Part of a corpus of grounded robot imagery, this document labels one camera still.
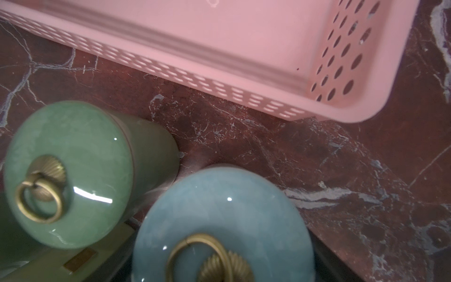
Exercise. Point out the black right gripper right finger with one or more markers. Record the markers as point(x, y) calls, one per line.
point(328, 266)

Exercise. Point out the pink perforated plastic basket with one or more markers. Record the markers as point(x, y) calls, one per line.
point(333, 60)

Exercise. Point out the blue canister back row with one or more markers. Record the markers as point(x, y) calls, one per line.
point(248, 215)

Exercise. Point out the green canister back row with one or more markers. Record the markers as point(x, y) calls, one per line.
point(74, 171)

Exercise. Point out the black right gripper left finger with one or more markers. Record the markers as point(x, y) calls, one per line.
point(123, 270)

